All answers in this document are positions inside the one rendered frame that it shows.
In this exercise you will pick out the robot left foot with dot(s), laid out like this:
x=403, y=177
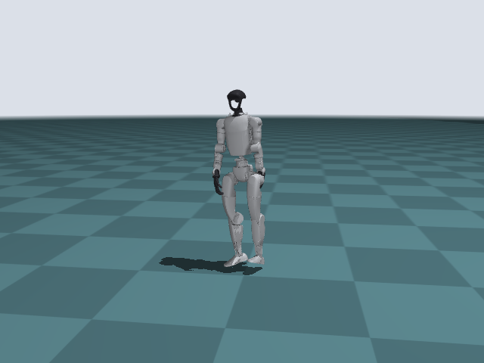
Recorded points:
x=257, y=259

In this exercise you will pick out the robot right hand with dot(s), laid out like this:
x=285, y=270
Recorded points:
x=216, y=182

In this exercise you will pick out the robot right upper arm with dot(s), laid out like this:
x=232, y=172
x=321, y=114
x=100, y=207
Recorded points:
x=220, y=147

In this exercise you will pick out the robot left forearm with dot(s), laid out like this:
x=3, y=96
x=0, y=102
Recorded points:
x=258, y=160

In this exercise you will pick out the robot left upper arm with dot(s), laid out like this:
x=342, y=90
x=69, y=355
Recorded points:
x=256, y=124

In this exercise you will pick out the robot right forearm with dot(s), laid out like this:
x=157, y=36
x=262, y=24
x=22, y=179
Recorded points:
x=217, y=161

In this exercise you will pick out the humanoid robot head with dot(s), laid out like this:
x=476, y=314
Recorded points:
x=236, y=95

